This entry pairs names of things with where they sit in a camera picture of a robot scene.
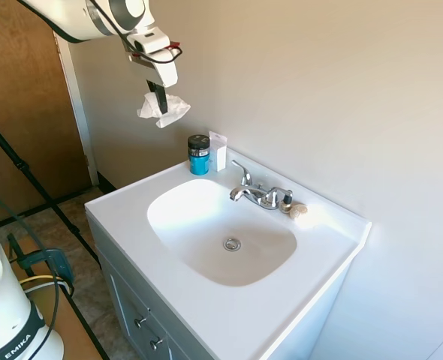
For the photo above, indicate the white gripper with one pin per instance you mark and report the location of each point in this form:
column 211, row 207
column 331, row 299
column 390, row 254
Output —
column 165, row 73

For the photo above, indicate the white tissue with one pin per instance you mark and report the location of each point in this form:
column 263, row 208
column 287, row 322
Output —
column 176, row 107

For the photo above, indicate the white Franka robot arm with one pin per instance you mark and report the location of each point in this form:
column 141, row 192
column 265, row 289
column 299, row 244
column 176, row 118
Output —
column 75, row 18

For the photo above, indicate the blue jar with black lid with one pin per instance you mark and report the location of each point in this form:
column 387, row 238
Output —
column 199, row 157

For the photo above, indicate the small white carton box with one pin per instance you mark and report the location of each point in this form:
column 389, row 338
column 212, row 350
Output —
column 218, row 153

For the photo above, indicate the black baseboard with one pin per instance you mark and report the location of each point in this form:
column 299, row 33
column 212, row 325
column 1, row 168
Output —
column 107, row 182

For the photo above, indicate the brown wooden door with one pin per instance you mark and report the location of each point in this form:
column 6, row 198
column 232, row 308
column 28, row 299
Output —
column 26, row 112

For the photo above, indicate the chrome sink faucet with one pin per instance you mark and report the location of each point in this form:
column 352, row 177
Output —
column 251, row 193

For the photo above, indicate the black tripod leg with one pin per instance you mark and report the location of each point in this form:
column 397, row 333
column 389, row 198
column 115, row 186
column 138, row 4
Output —
column 37, row 185

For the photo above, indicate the chrome sink drain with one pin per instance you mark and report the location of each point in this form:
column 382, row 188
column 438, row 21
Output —
column 232, row 244

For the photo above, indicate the small bottle with black cap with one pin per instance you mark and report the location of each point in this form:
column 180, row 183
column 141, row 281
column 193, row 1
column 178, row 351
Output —
column 286, row 202

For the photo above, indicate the black floor threshold strip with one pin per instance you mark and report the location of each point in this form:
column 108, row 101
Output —
column 26, row 213

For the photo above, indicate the beige seashell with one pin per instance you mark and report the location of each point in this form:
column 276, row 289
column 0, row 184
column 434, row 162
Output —
column 298, row 210

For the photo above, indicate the blue grey bar clamp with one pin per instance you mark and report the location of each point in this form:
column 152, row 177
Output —
column 58, row 260

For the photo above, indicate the grey vanity cabinet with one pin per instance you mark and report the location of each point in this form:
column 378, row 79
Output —
column 124, row 292

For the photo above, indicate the white sink vanity top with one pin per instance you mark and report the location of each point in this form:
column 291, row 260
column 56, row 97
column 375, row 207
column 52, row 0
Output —
column 319, row 240

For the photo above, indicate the metal cabinet knob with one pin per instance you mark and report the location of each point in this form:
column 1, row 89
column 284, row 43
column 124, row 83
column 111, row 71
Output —
column 157, row 342
column 142, row 321

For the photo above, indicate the wooden robot mounting board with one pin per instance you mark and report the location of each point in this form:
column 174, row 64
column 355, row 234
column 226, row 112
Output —
column 67, row 330

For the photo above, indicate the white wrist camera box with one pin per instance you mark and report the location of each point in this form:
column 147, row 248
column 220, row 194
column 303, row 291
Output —
column 150, row 40

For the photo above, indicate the white door frame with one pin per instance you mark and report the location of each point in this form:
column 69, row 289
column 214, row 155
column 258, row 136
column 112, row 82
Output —
column 79, row 123

